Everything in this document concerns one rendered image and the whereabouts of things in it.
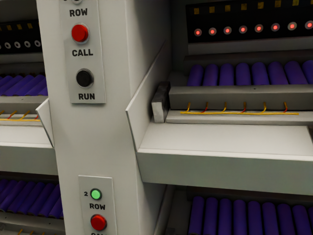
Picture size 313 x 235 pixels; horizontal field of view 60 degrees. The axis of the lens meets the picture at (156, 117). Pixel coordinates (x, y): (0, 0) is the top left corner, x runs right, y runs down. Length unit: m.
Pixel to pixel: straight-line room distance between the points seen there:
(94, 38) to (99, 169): 0.14
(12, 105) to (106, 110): 0.16
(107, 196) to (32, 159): 0.10
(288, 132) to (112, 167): 0.18
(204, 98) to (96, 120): 0.12
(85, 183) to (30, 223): 0.19
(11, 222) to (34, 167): 0.17
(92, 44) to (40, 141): 0.13
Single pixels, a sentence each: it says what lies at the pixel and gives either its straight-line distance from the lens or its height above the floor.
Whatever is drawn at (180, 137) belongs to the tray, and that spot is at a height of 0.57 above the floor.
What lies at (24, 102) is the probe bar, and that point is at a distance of 0.39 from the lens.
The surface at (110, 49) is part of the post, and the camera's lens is 0.27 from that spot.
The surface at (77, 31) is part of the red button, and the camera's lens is 0.28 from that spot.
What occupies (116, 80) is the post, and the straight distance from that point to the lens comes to 0.27.
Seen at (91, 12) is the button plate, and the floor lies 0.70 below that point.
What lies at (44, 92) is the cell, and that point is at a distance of 0.41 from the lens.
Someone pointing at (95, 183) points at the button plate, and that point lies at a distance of 0.31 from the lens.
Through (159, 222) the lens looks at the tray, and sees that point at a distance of 0.40.
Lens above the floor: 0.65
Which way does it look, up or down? 12 degrees down
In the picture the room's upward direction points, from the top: 3 degrees counter-clockwise
